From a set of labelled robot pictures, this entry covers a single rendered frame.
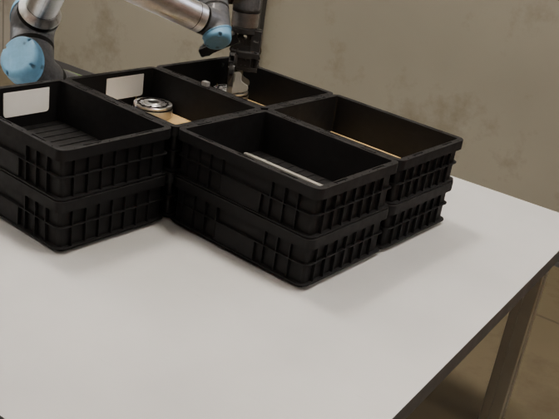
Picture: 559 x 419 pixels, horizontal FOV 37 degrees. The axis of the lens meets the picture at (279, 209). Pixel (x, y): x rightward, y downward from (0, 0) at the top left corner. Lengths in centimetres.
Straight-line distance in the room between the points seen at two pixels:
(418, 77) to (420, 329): 237
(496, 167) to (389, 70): 67
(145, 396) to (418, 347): 53
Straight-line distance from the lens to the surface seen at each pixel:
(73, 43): 527
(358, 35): 403
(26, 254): 176
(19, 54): 232
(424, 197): 201
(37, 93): 207
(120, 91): 223
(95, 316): 156
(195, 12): 215
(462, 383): 286
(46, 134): 204
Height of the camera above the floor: 152
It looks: 23 degrees down
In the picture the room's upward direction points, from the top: 9 degrees clockwise
